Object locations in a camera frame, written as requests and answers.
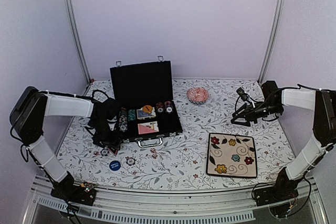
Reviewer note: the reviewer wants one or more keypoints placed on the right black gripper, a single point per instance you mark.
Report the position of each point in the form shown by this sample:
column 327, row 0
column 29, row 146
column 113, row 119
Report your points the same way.
column 249, row 112

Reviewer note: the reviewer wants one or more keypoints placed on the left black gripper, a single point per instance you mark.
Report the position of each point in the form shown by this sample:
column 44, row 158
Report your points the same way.
column 114, row 141

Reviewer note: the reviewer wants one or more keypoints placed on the black triangular dealer button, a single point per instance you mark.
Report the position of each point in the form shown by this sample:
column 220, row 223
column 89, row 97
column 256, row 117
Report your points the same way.
column 114, row 151

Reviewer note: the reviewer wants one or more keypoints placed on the red playing card deck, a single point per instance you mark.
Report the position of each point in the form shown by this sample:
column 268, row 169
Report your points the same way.
column 148, row 127

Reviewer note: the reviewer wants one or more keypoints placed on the black poker case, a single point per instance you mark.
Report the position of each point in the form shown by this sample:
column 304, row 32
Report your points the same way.
column 137, row 85

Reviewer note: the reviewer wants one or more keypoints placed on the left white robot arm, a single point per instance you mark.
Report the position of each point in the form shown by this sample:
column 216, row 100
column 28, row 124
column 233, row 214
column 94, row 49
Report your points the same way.
column 35, row 106

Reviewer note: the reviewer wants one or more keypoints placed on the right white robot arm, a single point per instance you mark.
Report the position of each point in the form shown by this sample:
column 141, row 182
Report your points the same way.
column 316, row 108

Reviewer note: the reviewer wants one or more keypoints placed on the chip beside dealer button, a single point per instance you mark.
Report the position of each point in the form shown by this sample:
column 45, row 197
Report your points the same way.
column 104, row 152

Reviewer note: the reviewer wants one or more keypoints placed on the blue white chip stack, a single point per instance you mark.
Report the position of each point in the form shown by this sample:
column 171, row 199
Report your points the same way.
column 123, row 119

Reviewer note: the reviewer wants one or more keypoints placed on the blue small blind button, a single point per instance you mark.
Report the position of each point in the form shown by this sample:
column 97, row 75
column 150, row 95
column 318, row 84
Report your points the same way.
column 115, row 165

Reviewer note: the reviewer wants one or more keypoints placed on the green chip stack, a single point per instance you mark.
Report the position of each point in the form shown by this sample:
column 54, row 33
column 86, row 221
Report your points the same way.
column 132, row 115

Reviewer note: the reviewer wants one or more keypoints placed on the chip beside blind button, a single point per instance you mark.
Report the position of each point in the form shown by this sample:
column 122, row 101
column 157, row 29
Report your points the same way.
column 130, row 161

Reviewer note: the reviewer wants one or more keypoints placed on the floral square plate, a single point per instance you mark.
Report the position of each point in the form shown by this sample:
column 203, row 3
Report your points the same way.
column 231, row 156

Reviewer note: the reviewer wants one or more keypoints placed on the blue playing card deck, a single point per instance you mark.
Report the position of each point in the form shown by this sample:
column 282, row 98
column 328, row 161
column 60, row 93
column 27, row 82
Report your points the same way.
column 141, row 115

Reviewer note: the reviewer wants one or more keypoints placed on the red patterned bowl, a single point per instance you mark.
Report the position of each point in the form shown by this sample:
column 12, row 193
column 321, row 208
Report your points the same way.
column 197, row 95

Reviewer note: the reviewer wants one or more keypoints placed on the orange big blind button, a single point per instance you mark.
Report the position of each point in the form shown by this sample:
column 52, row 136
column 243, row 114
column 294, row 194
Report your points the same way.
column 147, row 109

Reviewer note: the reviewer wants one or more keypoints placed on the black orange chip stack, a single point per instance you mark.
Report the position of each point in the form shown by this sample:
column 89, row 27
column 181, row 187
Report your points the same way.
column 159, row 107

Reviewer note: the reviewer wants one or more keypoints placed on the purple chip stack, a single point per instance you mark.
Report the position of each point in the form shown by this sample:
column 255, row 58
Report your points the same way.
column 168, row 107

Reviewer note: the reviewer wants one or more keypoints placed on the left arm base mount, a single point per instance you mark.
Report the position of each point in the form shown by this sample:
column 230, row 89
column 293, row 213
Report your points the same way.
column 69, row 192

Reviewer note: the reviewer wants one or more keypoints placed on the left aluminium frame post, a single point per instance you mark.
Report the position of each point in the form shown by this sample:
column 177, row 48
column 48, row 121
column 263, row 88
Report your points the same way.
column 76, row 38

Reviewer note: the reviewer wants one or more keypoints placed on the aluminium frame post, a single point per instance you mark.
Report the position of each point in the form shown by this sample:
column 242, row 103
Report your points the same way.
column 271, row 40
column 76, row 38

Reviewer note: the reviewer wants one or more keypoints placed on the front aluminium rail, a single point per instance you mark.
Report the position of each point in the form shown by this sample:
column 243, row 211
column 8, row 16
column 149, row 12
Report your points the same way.
column 128, row 205

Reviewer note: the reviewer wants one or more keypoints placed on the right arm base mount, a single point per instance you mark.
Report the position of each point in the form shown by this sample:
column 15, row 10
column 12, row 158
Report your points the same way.
column 275, row 195

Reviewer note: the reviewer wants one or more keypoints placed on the right aluminium frame post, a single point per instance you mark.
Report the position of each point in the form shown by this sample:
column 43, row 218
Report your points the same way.
column 271, row 40

